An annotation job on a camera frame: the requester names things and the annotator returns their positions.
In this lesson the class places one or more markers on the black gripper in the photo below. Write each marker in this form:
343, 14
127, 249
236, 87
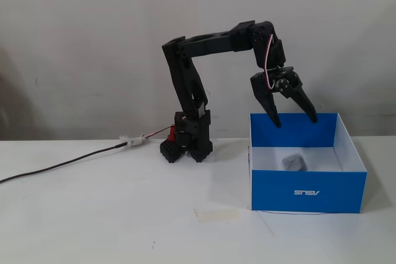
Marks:
259, 84

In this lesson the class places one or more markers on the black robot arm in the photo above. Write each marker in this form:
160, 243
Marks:
185, 78

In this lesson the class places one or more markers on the blue and white cardboard box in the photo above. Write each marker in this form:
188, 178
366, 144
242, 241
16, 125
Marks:
306, 189

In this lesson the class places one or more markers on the clear tape strip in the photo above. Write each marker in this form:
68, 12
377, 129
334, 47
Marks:
216, 215

